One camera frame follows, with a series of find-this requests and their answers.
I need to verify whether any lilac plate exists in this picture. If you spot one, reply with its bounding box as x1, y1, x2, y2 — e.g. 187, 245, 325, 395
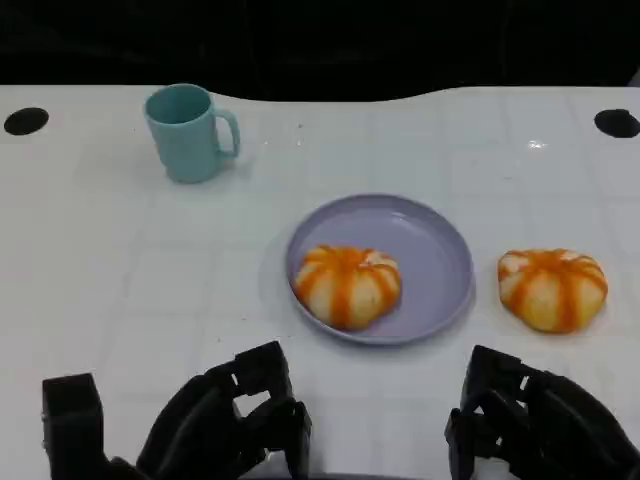
284, 193, 476, 347

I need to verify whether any orange white toy bread roll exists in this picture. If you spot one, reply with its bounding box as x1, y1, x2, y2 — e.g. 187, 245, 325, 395
497, 248, 610, 335
293, 244, 403, 331

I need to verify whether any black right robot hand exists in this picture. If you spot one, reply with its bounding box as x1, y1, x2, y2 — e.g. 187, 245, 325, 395
444, 344, 640, 480

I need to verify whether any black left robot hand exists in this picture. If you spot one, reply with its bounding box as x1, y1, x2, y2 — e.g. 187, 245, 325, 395
40, 340, 314, 480

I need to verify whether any pale green mug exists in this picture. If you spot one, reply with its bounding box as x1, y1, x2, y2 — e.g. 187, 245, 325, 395
143, 83, 242, 185

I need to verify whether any black table grommet hole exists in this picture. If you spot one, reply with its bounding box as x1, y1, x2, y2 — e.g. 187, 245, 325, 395
3, 106, 50, 136
593, 108, 640, 139

